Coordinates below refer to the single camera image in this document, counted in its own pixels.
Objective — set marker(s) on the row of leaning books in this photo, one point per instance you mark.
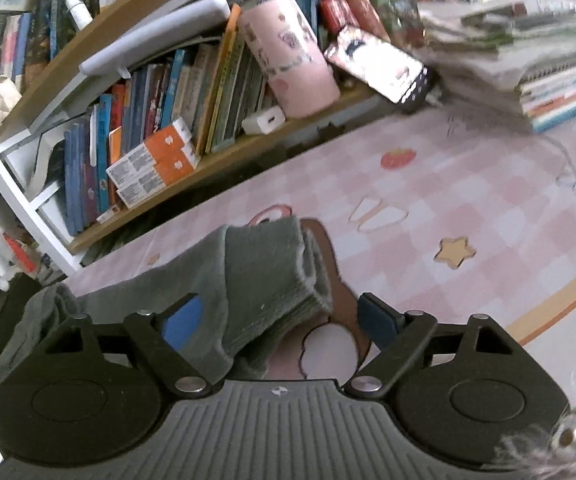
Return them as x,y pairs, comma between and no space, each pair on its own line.
212,81

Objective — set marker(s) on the stack of magazines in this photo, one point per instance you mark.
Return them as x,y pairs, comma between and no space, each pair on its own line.
514,59

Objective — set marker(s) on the upper orange white box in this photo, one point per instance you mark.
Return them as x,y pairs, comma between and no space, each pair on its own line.
172,139

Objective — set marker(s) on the white padded bar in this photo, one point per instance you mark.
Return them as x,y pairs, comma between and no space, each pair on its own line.
155,37

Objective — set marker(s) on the lower orange white box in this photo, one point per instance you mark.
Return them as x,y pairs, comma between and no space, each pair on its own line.
157,177

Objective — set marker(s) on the smartphone with lit screen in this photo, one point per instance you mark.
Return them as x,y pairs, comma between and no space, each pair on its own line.
388,70

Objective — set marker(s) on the white wooden bookshelf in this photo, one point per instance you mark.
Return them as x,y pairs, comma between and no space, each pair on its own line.
101,77

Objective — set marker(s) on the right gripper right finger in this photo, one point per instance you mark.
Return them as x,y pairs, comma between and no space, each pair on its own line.
401,339

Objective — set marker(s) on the grey green fleece garment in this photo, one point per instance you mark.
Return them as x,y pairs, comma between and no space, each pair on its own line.
255,284

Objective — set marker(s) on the orange white box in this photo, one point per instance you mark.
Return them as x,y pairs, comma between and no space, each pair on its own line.
172,139
157,177

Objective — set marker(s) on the white charger block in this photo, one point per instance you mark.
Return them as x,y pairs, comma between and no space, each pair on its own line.
263,121

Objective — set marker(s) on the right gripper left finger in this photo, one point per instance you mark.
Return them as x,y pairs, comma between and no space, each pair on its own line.
156,340

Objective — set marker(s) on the pink cylindrical tissue holder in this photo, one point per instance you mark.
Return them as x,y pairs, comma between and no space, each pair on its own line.
284,44

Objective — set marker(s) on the pink checked table mat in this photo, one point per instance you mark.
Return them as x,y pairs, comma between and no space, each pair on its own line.
437,211

